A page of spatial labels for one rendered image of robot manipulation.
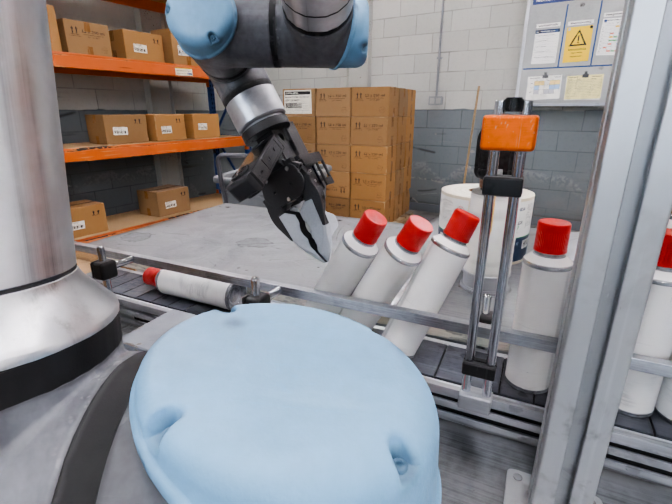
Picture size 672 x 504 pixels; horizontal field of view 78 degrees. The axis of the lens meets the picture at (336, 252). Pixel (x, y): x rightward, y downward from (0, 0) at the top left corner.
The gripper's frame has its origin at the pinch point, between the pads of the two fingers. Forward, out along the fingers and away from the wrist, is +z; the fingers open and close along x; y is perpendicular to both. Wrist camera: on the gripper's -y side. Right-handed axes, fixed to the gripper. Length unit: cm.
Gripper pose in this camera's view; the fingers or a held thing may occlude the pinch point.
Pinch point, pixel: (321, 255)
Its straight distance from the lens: 59.0
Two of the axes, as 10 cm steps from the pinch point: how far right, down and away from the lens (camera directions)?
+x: -7.8, 3.5, 5.1
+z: 4.5, 8.9, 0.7
